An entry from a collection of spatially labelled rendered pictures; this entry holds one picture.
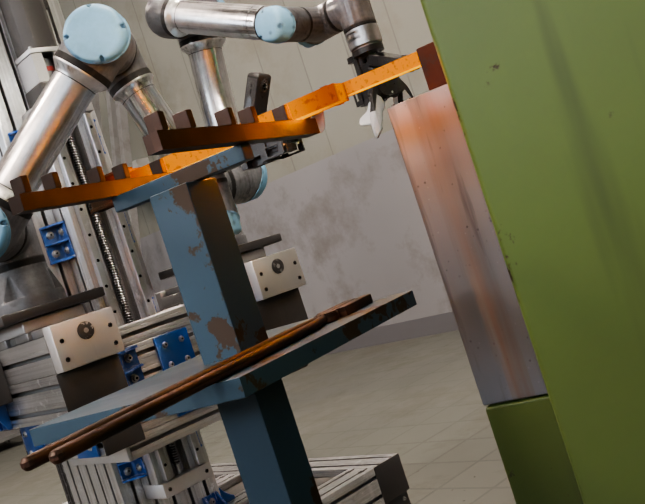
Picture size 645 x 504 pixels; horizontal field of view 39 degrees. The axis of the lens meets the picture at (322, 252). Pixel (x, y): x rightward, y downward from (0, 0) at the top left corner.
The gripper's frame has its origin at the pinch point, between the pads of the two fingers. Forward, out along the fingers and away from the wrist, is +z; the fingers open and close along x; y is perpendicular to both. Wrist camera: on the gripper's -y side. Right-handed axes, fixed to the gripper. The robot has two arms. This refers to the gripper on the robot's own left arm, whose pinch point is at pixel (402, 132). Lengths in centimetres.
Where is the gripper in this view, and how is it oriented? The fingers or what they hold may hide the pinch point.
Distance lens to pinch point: 196.8
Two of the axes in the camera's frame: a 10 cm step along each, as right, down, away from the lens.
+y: -6.5, 2.1, 7.4
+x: -7.0, 2.3, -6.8
